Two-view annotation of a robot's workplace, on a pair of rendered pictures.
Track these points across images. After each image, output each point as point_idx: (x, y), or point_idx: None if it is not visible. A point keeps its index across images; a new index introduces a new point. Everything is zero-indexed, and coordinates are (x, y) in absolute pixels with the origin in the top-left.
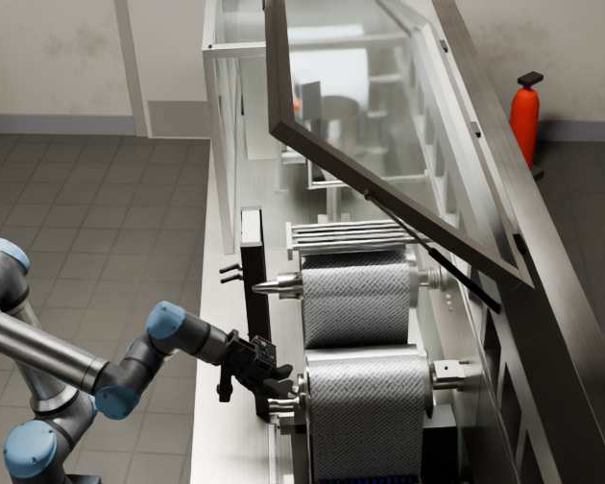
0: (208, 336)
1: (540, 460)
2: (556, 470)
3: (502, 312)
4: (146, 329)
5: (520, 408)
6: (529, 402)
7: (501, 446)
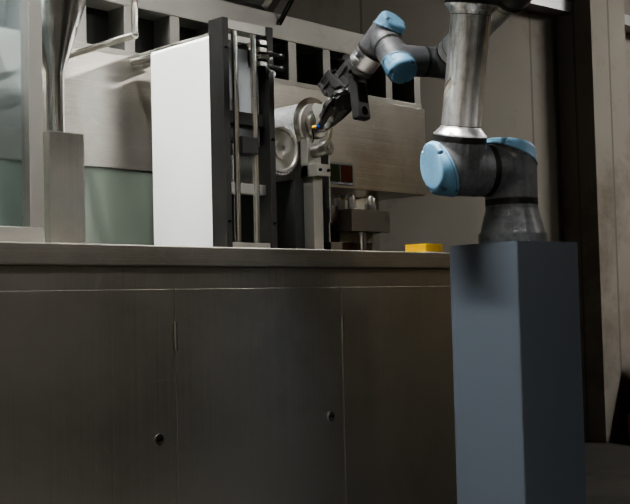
0: (356, 61)
1: (348, 48)
2: (361, 34)
3: (286, 18)
4: (405, 27)
5: (323, 47)
6: (330, 33)
7: (311, 94)
